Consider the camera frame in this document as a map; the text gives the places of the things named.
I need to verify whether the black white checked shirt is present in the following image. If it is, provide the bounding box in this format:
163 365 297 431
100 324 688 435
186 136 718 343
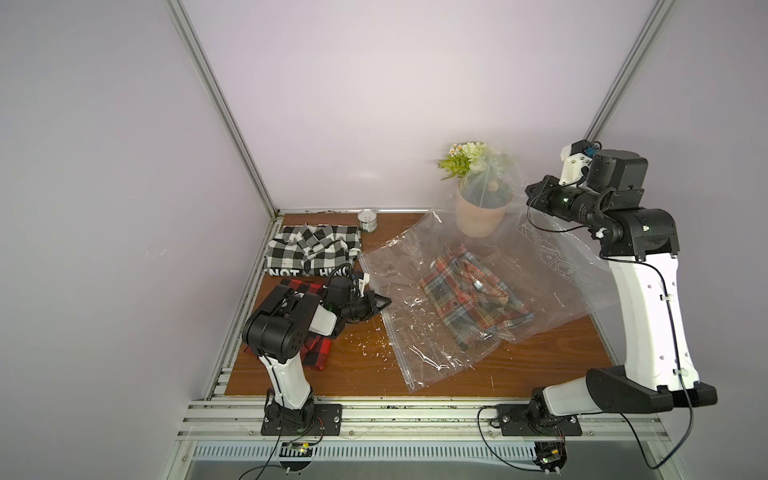
264 224 362 277

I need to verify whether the multicolour tartan shirt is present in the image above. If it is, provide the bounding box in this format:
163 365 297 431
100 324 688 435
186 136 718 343
418 244 534 350

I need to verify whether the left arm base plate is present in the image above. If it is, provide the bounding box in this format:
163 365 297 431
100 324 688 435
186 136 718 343
260 403 342 437

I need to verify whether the clear plastic vacuum bag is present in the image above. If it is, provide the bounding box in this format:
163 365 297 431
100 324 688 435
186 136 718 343
362 163 617 392

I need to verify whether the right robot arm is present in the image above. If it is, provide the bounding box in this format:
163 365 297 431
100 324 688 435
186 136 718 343
525 140 718 421

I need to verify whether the aluminium rail frame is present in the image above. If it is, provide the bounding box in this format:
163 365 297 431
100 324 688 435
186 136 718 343
160 397 689 479

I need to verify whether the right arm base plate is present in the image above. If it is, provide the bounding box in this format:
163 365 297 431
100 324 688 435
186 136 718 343
495 404 583 437

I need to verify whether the red black checked shirt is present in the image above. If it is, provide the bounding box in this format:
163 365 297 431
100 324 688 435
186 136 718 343
242 279 332 370

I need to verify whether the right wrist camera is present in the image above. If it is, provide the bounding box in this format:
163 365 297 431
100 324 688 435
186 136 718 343
559 139 602 186

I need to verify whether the potted artificial flower plant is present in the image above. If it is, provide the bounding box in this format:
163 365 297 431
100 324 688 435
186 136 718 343
438 141 519 239

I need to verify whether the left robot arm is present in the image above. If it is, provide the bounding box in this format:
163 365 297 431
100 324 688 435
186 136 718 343
242 275 392 424

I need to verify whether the small labelled tin can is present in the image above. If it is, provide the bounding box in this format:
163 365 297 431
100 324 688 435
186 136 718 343
357 209 378 233

